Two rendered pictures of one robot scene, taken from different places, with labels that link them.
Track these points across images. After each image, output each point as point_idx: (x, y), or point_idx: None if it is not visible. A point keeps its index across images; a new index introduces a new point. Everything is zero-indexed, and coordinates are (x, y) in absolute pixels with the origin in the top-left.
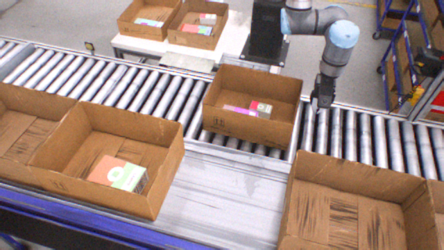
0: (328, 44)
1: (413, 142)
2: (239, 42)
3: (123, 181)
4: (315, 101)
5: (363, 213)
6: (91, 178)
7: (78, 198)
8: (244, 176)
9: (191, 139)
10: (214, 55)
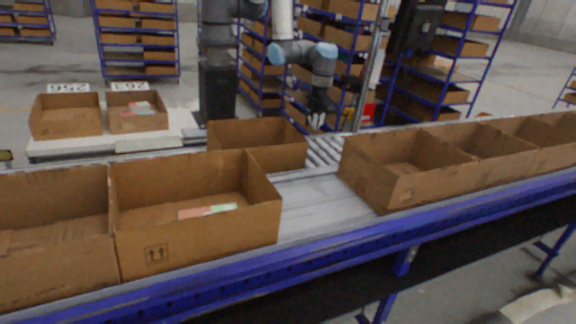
0: (319, 59)
1: None
2: (187, 119)
3: None
4: (315, 116)
5: (398, 173)
6: None
7: (177, 268)
8: (308, 185)
9: None
10: (173, 132)
